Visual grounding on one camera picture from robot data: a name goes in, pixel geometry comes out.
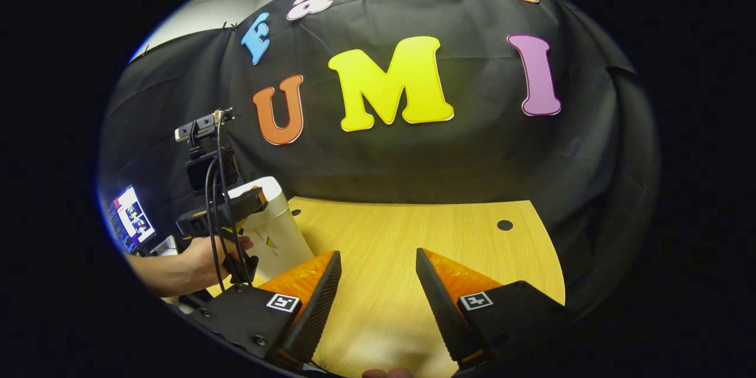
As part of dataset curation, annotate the wooden desktop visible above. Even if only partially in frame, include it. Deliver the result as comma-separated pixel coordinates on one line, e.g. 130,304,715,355
207,196,566,378

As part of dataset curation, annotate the white desktop garbage bin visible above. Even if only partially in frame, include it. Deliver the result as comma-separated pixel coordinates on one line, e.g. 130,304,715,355
227,176,317,283

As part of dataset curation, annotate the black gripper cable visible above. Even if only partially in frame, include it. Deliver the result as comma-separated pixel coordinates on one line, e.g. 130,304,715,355
204,111,253,293

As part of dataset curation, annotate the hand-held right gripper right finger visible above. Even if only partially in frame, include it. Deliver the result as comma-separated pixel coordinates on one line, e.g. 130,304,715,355
415,248,573,370

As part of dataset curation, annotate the computer monitor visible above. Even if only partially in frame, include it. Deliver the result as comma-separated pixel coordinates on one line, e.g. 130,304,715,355
106,185,156,255

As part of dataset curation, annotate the black backdrop cloth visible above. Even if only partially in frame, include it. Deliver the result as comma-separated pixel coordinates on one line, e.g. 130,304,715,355
97,0,661,314

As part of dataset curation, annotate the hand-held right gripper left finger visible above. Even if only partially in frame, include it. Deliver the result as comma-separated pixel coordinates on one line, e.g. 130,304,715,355
189,250,342,370

